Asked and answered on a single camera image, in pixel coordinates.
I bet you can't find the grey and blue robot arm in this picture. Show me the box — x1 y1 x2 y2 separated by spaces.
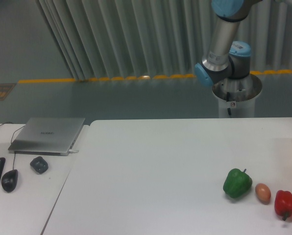
195 0 292 86

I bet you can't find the silver closed laptop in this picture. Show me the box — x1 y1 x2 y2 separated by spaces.
8 117 85 156

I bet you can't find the green bell pepper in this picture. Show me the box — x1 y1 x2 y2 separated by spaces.
222 168 253 199

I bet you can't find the small black case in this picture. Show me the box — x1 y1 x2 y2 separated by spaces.
30 156 49 174

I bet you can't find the brown egg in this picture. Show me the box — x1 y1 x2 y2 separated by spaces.
255 183 271 204

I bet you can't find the black computer mouse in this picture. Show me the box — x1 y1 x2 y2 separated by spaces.
1 169 19 193

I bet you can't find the red bell pepper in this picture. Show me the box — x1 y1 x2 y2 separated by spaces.
274 190 292 221

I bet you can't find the black pedestal cable with tag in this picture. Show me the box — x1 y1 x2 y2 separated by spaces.
225 92 236 116

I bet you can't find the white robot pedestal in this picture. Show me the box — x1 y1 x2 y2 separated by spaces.
212 74 263 118

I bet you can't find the black mouse cable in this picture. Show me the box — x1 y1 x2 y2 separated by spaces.
10 126 26 170

